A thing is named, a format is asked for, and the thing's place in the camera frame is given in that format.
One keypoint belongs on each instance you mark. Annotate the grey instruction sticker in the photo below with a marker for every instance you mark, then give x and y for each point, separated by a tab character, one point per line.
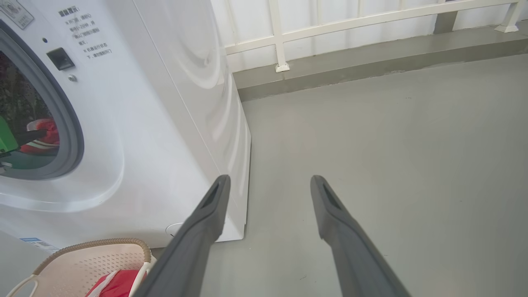
14	12

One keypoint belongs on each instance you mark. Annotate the washing machine drum interior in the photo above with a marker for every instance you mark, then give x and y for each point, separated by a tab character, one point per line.
16	99

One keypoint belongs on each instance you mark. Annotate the cream perforated laundry basket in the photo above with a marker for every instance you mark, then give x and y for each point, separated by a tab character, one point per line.
78	264

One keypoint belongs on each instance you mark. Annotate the red garment with striped hem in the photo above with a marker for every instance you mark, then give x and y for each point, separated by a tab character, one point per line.
45	142

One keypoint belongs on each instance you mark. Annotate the blue energy label sticker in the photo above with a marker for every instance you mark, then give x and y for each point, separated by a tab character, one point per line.
39	244

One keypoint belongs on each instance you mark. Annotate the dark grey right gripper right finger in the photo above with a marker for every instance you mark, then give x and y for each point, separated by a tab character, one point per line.
350	255

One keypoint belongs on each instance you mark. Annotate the red garment with white panel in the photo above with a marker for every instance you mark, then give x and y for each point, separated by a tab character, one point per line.
119	284

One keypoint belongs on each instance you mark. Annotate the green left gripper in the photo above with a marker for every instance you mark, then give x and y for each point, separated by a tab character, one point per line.
6	138

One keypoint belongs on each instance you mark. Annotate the white washing machine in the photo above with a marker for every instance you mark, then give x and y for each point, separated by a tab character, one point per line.
156	123

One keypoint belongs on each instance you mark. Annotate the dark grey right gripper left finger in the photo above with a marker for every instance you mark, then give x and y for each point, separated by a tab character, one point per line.
194	247

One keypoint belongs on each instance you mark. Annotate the round drain filter cover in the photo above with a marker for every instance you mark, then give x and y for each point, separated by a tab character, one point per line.
173	229

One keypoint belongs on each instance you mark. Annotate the white metal railing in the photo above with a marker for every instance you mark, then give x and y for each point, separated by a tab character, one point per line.
280	37

